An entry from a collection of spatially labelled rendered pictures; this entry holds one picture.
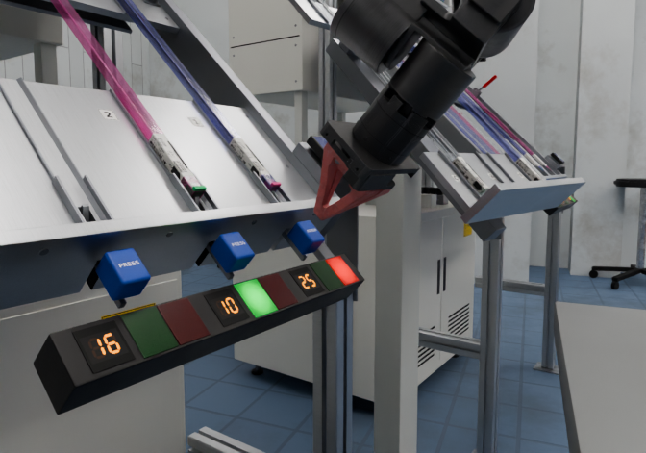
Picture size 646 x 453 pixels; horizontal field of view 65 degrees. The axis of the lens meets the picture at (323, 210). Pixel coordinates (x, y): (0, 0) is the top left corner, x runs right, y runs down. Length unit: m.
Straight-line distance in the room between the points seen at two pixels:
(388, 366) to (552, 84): 3.35
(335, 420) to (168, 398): 0.30
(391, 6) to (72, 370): 0.36
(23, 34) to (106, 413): 0.68
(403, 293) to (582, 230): 3.03
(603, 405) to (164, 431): 0.67
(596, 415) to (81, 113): 0.49
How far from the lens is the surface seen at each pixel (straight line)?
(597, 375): 0.50
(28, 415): 0.78
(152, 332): 0.39
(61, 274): 0.41
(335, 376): 0.70
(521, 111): 3.35
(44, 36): 1.13
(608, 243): 3.92
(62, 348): 0.36
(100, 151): 0.50
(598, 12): 3.98
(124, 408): 0.86
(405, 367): 0.98
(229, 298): 0.44
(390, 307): 0.94
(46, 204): 0.43
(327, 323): 0.68
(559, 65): 4.14
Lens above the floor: 0.78
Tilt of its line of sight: 5 degrees down
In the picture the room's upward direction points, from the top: straight up
